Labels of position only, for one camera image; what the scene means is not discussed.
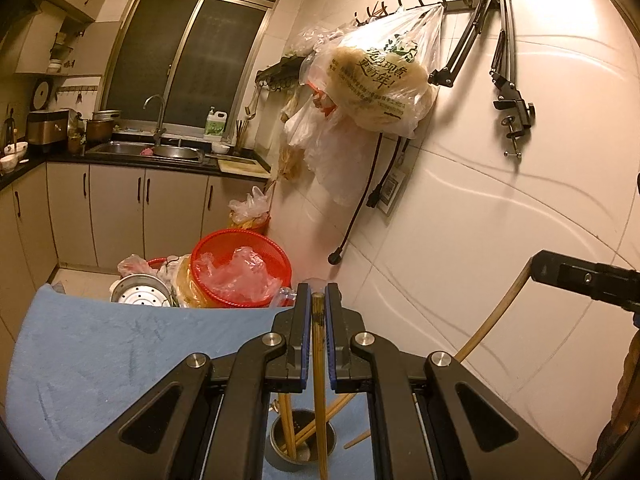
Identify black wall rack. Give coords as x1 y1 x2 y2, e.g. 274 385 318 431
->
255 55 313 92

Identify lower kitchen cabinets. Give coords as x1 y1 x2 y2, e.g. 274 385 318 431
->
0 160 273 331

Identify green label detergent bottle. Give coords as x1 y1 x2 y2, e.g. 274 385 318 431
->
204 106 227 138

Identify kitchen window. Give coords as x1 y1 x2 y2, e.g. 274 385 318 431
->
102 0 276 141

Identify black wall hook rail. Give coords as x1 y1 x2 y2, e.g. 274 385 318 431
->
352 0 506 26

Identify black power cable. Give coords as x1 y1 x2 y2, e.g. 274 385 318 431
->
327 132 408 267

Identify wooden cutting board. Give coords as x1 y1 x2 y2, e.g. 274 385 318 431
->
217 157 271 178

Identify steel kitchen sink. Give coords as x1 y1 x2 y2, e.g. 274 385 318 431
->
87 140 206 161

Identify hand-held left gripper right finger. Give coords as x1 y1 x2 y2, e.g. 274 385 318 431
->
325 283 583 480

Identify red plastic colander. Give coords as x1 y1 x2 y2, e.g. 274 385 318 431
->
190 229 293 308

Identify dark perforated utensil holder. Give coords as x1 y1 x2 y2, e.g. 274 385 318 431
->
267 409 337 472

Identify steel countertop appliance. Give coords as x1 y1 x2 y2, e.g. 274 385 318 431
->
27 109 71 153

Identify hanging white plastic bags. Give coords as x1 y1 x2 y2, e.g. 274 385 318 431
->
282 95 381 206

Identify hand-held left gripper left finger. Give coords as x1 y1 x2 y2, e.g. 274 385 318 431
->
56 282 311 480

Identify blue tablecloth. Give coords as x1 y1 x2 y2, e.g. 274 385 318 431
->
7 282 371 480

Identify crumpled clear plastic bag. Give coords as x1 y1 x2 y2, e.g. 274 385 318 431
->
192 246 283 303

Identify white bowl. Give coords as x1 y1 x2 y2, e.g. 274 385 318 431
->
0 142 28 173

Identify bin with yellow bag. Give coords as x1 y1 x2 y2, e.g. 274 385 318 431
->
228 186 273 236

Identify steel kitchen faucet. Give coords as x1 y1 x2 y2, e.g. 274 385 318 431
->
143 94 168 148

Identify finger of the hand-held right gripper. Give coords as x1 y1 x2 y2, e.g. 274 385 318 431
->
530 250 640 313

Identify steel steamer pot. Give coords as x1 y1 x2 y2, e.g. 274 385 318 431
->
109 272 176 308

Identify large bag of flatbread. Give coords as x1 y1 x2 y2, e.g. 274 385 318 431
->
320 2 446 138

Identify wall socket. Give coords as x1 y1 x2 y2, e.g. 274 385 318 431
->
378 166 407 217

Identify brown cooking pot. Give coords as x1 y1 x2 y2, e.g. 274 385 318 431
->
86 110 123 143

